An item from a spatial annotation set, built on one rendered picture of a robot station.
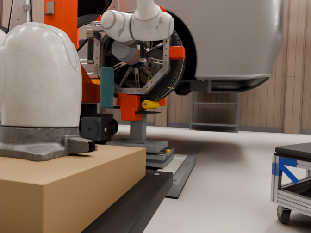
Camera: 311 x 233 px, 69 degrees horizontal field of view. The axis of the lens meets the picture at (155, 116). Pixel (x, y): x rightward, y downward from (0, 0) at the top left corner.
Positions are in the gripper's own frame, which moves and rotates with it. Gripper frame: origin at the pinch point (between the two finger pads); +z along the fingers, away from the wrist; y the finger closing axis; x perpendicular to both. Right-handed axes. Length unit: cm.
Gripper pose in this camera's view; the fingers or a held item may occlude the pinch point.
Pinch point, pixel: (143, 47)
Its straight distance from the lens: 133.6
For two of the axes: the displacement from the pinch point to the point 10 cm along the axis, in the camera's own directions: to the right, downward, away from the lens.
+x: 0.3, -10.0, -0.4
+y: 9.6, 0.4, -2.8
